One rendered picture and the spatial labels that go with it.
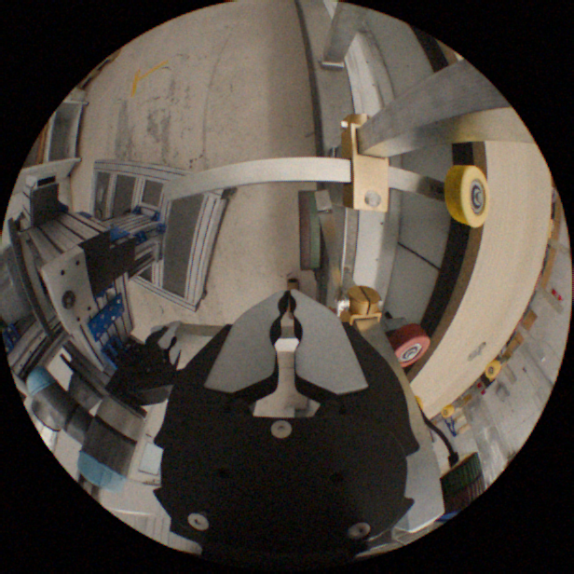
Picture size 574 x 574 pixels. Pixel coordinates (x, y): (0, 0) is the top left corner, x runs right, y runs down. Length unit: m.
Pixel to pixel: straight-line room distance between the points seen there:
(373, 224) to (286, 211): 0.67
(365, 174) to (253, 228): 0.92
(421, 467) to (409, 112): 0.27
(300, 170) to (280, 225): 0.86
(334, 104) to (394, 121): 0.26
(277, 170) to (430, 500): 0.37
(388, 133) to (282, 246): 0.99
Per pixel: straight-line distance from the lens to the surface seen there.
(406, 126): 0.15
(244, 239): 1.12
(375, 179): 0.24
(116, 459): 0.31
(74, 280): 0.38
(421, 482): 0.19
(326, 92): 0.43
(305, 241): 0.36
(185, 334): 0.34
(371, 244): 0.49
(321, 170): 0.23
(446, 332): 0.37
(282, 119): 1.16
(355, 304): 0.25
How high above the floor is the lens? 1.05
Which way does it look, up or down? 61 degrees down
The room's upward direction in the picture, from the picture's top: 177 degrees counter-clockwise
